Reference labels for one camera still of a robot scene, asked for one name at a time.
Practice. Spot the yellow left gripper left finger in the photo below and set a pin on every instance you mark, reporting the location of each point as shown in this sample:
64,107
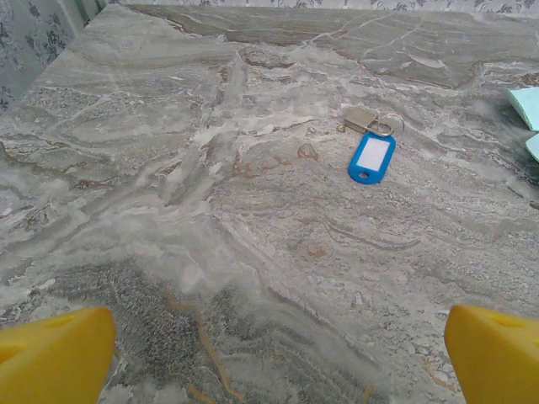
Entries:
50,362

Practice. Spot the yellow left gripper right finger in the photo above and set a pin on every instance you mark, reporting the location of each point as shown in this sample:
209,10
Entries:
501,366

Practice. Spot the silver metal key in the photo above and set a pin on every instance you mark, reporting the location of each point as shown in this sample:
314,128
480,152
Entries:
360,118

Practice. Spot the blue plastic key tag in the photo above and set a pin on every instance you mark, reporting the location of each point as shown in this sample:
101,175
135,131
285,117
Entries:
372,157

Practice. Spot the light teal paper box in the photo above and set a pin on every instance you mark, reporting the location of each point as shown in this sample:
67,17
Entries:
528,105

